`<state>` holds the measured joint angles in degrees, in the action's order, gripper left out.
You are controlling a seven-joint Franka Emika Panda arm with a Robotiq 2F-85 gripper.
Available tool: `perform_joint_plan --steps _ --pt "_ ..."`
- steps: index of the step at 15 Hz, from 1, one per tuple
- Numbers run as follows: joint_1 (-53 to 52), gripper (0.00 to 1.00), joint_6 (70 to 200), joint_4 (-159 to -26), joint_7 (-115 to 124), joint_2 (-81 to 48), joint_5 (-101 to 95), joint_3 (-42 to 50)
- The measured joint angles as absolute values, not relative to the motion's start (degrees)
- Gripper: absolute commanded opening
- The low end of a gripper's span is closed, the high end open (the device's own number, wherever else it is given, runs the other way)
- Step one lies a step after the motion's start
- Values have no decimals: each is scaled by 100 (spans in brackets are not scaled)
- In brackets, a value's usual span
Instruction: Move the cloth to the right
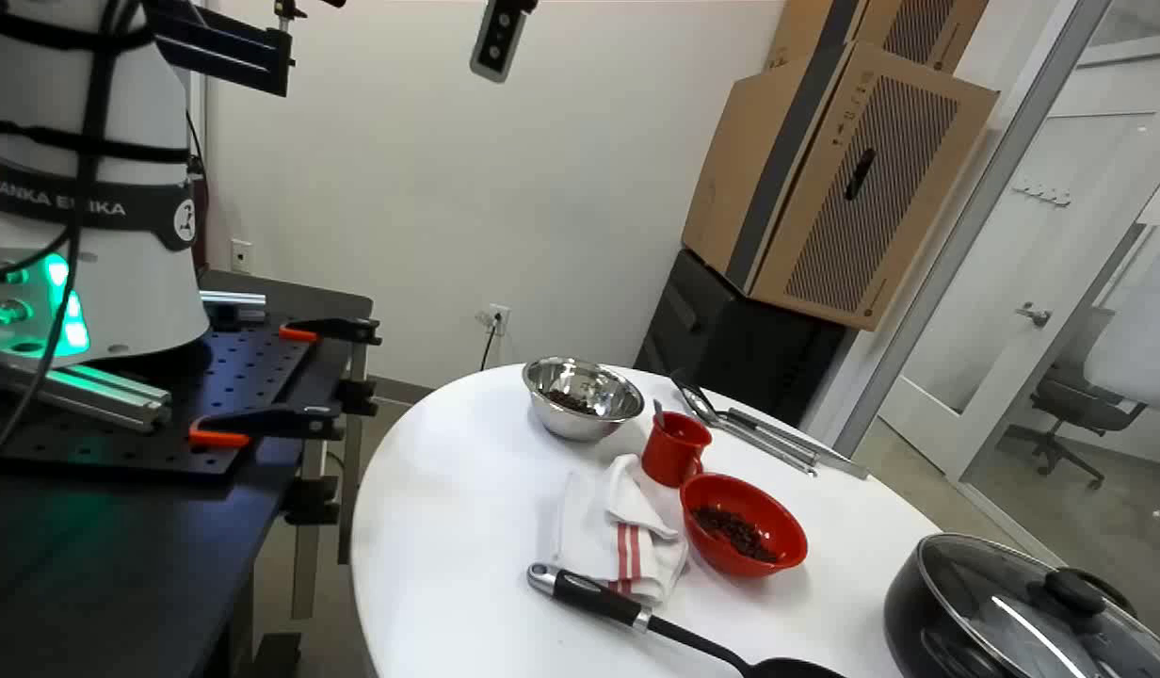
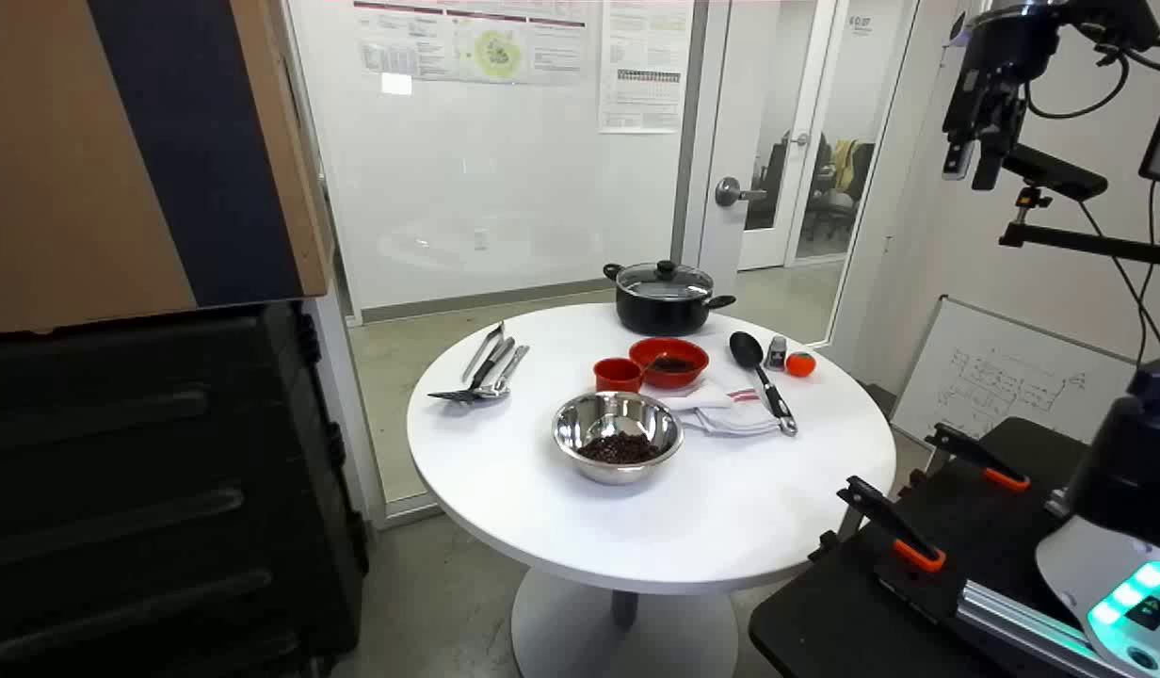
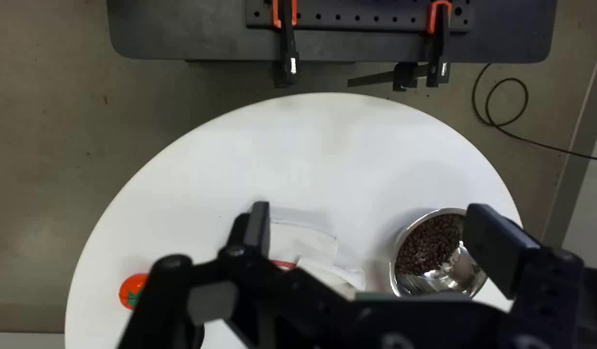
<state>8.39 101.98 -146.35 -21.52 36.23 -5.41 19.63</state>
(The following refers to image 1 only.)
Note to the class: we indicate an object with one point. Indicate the aluminium extrusion rail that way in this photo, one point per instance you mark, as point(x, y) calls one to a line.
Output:
point(76, 388)

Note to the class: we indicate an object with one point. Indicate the white wall outlet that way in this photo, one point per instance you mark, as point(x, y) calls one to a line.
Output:
point(244, 253)
point(494, 312)

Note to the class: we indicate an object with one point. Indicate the black mounting bracket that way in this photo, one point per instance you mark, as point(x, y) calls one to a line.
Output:
point(228, 49)

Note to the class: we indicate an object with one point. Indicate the black cooking pot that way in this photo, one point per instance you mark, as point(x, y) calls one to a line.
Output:
point(907, 626)

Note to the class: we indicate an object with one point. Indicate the glass pot lid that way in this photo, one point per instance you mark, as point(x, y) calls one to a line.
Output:
point(1020, 615)

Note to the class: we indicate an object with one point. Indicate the white cloth with red stripes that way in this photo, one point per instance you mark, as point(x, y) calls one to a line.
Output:
point(641, 552)

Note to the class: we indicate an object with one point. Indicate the steel mixing bowl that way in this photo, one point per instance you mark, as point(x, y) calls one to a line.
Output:
point(581, 407)

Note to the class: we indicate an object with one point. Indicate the dark food pieces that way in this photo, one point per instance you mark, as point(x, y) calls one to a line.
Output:
point(733, 530)

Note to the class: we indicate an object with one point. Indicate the red cup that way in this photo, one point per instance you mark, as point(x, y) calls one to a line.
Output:
point(671, 454)

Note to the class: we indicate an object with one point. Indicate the black clamp with orange tip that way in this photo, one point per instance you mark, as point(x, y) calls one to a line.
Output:
point(293, 419)
point(342, 329)

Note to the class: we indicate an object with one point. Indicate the metal tongs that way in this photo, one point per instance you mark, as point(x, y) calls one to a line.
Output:
point(756, 428)

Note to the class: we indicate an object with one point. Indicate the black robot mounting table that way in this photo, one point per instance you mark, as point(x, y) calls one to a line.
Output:
point(94, 552)

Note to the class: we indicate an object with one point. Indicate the large cardboard box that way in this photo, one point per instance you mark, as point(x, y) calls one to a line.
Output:
point(857, 191)

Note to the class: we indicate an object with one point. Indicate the small cardboard box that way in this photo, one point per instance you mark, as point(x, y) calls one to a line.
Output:
point(907, 25)

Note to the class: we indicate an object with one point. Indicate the black office chair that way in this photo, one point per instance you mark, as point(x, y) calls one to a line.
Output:
point(1082, 400)

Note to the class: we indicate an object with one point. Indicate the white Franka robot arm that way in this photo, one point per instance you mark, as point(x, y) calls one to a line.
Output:
point(116, 265)

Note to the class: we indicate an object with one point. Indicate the black storage case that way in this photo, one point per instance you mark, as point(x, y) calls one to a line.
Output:
point(733, 339)

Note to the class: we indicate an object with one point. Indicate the red bowl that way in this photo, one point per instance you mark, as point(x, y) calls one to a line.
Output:
point(782, 552)

